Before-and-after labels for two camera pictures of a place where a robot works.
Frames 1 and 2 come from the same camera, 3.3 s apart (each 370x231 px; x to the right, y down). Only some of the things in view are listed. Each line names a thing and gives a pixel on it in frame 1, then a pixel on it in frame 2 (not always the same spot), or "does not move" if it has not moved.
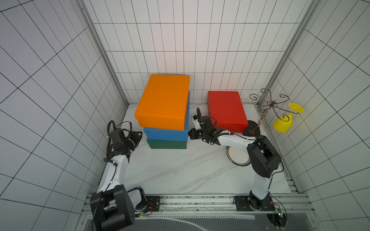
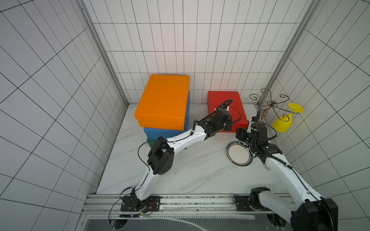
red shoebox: x=227 y=108 does not move
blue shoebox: x=162 y=134 does not move
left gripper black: x=137 y=137 to x=229 y=122
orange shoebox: x=164 y=102 does not move
